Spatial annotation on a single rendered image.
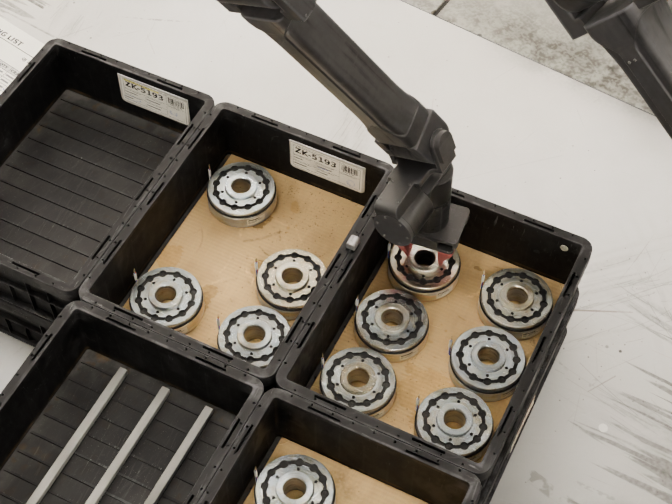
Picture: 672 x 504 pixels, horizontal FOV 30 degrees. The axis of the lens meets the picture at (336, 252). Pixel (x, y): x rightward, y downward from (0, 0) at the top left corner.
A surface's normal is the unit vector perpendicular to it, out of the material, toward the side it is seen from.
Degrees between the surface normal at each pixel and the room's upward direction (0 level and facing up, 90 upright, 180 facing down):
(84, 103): 0
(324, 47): 70
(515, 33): 0
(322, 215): 0
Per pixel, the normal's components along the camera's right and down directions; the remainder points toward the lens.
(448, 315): 0.00, -0.58
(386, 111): 0.73, 0.23
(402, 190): -0.36, -0.63
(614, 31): -0.60, 0.62
